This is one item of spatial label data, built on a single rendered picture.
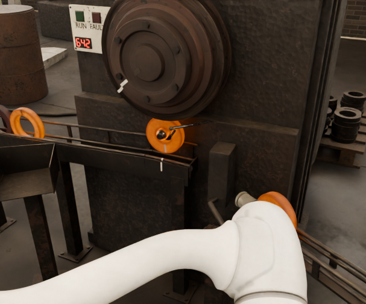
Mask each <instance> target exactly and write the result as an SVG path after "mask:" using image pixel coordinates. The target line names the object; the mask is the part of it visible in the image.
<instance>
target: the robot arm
mask: <svg viewBox="0 0 366 304"><path fill-rule="evenodd" d="M183 268H186V269H193V270H198V271H201V272H203V273H205V274H206V275H208V276H209V277H210V278H211V280H212V281H213V283H214V285H215V287H216V288H217V289H218V290H222V291H224V292H225V293H227V294H228V295H229V296H230V297H231V298H233V299H234V304H308V300H307V279H306V270H305V266H304V259H303V254H302V250H301V246H300V241H299V239H298V235H297V232H296V230H295V227H294V225H293V223H292V221H291V220H290V218H289V217H288V215H287V214H286V212H285V211H284V210H283V209H282V208H280V207H278V206H277V205H275V204H272V203H270V202H267V201H254V202H251V203H247V204H245V205H244V206H243V207H241V208H240V209H239V210H238V211H237V213H235V214H234V216H233V218H232V220H231V221H230V220H228V221H226V222H225V223H224V224H223V225H222V226H220V227H218V228H216V229H185V230H174V231H170V232H165V233H161V234H158V235H155V236H152V237H149V238H147V239H144V240H142V241H139V242H137V243H135V244H132V245H130V246H128V247H125V248H123V249H120V250H118V251H116V252H113V253H111V254H109V255H106V256H103V257H102V258H99V259H96V260H94V261H92V262H90V263H87V264H84V265H82V266H80V267H78V268H75V269H73V270H71V271H68V272H66V273H63V274H61V275H59V276H56V277H53V278H52V279H49V280H46V281H44V282H41V283H37V284H35V285H32V286H29V287H25V288H20V289H16V290H10V291H0V304H109V303H111V302H113V301H114V300H116V299H118V298H120V297H122V296H124V295H125V294H127V293H129V292H130V291H133V290H135V289H136V288H138V287H140V286H142V285H143V284H145V283H147V282H149V281H151V280H153V279H155V278H156V277H158V276H160V275H162V274H165V273H167V272H169V271H172V270H177V269H183Z"/></svg>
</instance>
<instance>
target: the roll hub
mask: <svg viewBox="0 0 366 304"><path fill-rule="evenodd" d="M143 21H148V23H149V24H150V26H149V28H148V29H144V28H143V26H142V22H143ZM118 36H119V37H120V39H121V43H120V44H116V43H115V42H114V38H115V37H118ZM115 37H114V38H113V41H112V45H111V51H110V58H111V63H112V68H113V72H114V73H115V76H116V74H117V73H121V75H122V79H121V80H118V81H119V84H121V83H122V82H123V81H125V80H126V79H127V81H128V82H127V83H126V84H124V85H123V88H124V90H125V91H126V92H127V93H128V94H130V95H131V96H132V97H133V98H135V99H137V100H139V101H141V102H143V103H145V102H144V100H143V97H144V96H148V97H149V98H150V101H149V102H148V103H147V104H162V103H165V102H167V101H169V100H171V99H173V98H174V97H175V96H177V95H178V94H179V93H180V92H181V91H182V90H183V89H184V88H185V87H186V85H187V83H188V81H189V79H190V76H191V70H192V59H191V53H190V50H189V47H188V44H187V42H186V40H185V38H184V37H183V35H182V34H181V32H179V30H178V29H176V27H175V26H173V25H172V24H171V23H169V22H168V21H166V20H164V19H162V18H159V17H155V16H144V17H139V18H137V19H133V20H131V21H128V22H127V23H125V24H123V26H122V27H121V28H120V29H119V30H118V31H117V32H116V34H115ZM173 46H178V47H179V48H180V52H179V53H178V54H174V52H173V51H172V49H173ZM173 84H177V85H178V87H179V88H178V91H173V90H172V89H171V87H172V85H173Z"/></svg>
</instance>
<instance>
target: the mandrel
mask: <svg viewBox="0 0 366 304"><path fill-rule="evenodd" d="M156 135H157V139H159V140H165V139H166V138H167V137H168V136H169V135H170V132H169V131H168V130H167V129H165V128H160V129H159V130H158V131H157V133H156Z"/></svg>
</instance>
